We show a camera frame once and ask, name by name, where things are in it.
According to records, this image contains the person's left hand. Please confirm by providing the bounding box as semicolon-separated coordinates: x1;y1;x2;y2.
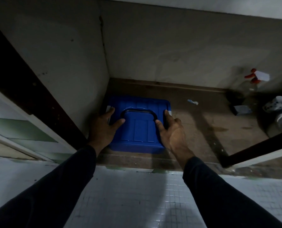
88;108;126;156

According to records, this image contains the person's right hand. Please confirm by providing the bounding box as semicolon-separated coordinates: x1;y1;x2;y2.
155;110;194;163

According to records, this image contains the blue plastic storage box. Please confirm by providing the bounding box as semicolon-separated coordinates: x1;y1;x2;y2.
105;95;172;155

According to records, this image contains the person's left forearm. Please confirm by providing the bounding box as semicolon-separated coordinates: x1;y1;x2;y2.
0;145;97;228

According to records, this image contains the person's right forearm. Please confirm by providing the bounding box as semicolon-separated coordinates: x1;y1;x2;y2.
182;156;282;228

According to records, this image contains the clear spray bottle red trigger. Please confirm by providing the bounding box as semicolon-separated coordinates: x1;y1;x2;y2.
236;68;270;99

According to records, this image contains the white spotted cup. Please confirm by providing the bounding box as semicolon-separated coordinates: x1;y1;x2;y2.
262;96;282;114

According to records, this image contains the dark wooden door frame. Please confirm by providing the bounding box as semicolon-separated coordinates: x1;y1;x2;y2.
0;18;94;150

